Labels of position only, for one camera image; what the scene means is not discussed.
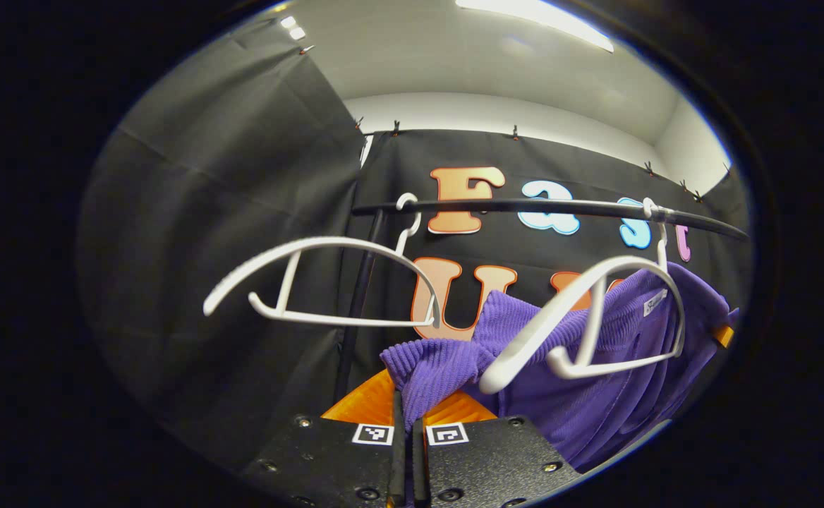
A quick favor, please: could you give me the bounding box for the black backdrop cloth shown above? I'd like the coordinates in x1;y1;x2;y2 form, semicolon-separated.
77;18;751;473

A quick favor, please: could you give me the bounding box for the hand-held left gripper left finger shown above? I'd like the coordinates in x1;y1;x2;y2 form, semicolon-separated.
243;368;407;508

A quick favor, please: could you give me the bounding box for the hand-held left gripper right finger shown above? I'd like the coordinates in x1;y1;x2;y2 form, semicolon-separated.
412;389;582;508

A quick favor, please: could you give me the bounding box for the black clothes rack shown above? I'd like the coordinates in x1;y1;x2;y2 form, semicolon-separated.
333;199;750;404

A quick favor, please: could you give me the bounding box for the purple corduroy shirt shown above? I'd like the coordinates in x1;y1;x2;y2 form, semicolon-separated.
380;261;741;473

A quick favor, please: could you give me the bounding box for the white plastic hanger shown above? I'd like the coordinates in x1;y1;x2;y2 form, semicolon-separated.
479;198;688;394
202;193;442;329

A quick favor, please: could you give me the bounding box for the long ceiling light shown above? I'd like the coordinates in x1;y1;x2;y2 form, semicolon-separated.
454;0;615;52

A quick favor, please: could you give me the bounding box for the row of backdrop clips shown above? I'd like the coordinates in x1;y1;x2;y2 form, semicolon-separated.
299;44;732;202

